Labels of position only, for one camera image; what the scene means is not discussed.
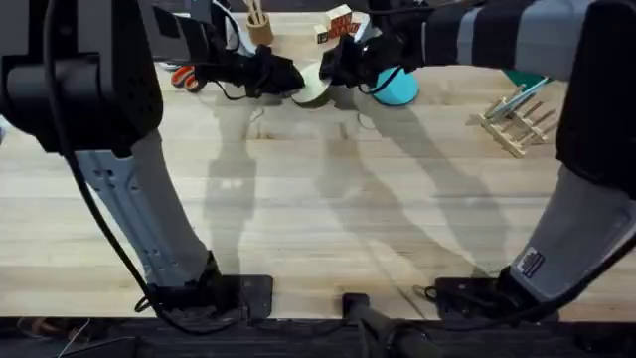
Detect black mounting rail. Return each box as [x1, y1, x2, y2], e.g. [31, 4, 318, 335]
[0, 315, 636, 358]

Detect black camera stand pole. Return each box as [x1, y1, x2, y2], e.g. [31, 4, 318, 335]
[341, 292, 444, 358]

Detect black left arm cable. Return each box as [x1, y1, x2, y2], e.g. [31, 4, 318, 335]
[41, 0, 249, 337]

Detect orange handled scissors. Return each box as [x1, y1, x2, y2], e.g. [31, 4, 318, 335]
[169, 64, 208, 94]

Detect box of toy blocks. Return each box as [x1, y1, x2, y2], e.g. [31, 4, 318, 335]
[313, 3, 365, 46]

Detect blue round plate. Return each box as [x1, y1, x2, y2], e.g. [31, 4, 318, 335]
[370, 66, 420, 107]

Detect wooden utensil cup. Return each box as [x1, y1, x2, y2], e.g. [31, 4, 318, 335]
[244, 0, 276, 48]

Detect light blue plate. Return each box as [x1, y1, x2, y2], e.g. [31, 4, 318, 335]
[488, 76, 552, 121]

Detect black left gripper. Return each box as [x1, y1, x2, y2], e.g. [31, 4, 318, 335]
[194, 45, 306, 99]

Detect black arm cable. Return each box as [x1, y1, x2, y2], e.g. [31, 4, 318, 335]
[411, 232, 636, 330]
[41, 0, 249, 337]

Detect cream round plate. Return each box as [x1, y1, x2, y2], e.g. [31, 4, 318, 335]
[291, 61, 333, 107]

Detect wooden peg dish rack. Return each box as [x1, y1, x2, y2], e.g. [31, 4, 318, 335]
[465, 83, 560, 160]

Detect green board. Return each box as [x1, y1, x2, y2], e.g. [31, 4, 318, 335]
[500, 69, 548, 91]

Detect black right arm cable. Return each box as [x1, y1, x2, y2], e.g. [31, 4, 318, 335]
[411, 232, 636, 330]

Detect white cable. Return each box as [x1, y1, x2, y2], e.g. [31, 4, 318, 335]
[212, 0, 258, 57]

